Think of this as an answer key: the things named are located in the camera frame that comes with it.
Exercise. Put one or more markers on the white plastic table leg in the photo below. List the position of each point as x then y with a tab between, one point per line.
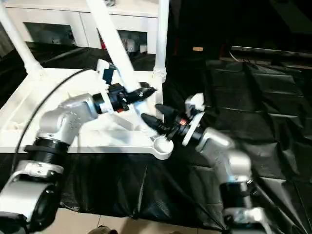
162	36
19	41
114	44

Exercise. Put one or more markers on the white plastic table top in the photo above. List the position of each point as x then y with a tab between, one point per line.
73	131

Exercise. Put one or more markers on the white glass-door cabinet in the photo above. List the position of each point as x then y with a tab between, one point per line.
85	22

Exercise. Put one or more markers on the dark long bar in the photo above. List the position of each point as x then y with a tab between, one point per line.
268	52

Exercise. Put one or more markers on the black table mat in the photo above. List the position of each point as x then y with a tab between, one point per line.
170	180

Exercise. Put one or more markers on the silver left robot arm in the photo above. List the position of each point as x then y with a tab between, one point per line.
63	122

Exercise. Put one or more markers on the dark bundle on cabinet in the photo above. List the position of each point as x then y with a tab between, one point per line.
109	2

